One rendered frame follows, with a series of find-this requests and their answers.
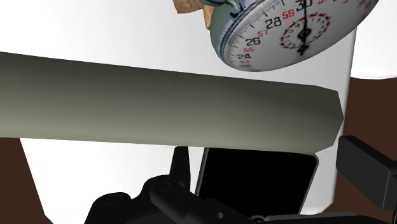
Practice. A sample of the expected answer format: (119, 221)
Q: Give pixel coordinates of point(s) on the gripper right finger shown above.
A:
(369, 170)

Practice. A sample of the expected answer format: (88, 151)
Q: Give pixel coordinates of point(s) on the tan jagged object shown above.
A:
(186, 5)

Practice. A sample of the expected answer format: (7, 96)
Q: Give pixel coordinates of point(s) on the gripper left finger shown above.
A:
(161, 201)

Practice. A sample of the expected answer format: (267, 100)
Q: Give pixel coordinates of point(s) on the black phone with silver rim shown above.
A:
(254, 180)

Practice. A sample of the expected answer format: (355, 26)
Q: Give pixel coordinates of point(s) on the silver stopwatch with white dial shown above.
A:
(266, 40)

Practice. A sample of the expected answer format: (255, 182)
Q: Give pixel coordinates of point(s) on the white table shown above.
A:
(93, 28)

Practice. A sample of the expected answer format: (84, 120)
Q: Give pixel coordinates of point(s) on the long grey-green bar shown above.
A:
(155, 105)

